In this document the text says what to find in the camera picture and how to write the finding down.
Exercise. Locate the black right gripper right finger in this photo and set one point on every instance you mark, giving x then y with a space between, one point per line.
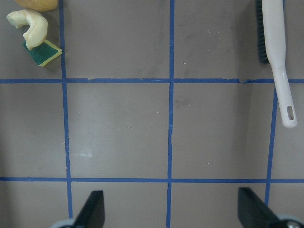
254 213

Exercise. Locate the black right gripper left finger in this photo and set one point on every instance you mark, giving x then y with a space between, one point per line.
92 214

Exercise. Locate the white hand brush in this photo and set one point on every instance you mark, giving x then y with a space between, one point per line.
271 46

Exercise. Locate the green yellow sponge piece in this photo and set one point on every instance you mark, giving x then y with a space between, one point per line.
44 53

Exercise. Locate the pale curved peel scrap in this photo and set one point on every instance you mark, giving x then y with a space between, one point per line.
38 26

